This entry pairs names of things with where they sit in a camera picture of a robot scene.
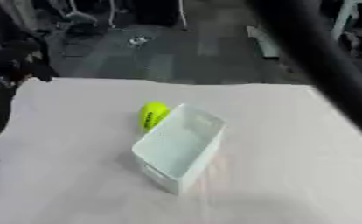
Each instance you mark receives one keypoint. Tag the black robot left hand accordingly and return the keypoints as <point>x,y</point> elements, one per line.
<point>3,67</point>

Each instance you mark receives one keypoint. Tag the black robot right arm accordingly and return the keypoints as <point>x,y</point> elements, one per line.
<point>316,55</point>

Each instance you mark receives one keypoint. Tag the white plastic box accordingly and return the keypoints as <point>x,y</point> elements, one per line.
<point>181,145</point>

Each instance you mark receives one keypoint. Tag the small shiny floor object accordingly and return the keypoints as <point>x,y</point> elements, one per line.
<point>138,40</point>

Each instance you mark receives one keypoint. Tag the yellow-green tennis ball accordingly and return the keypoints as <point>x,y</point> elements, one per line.
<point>151,113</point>

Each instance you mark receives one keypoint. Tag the white chair legs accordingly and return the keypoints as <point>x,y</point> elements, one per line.
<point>181,14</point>

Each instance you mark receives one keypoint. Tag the white furniture leg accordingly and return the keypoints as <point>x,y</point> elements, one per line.
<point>343,17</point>

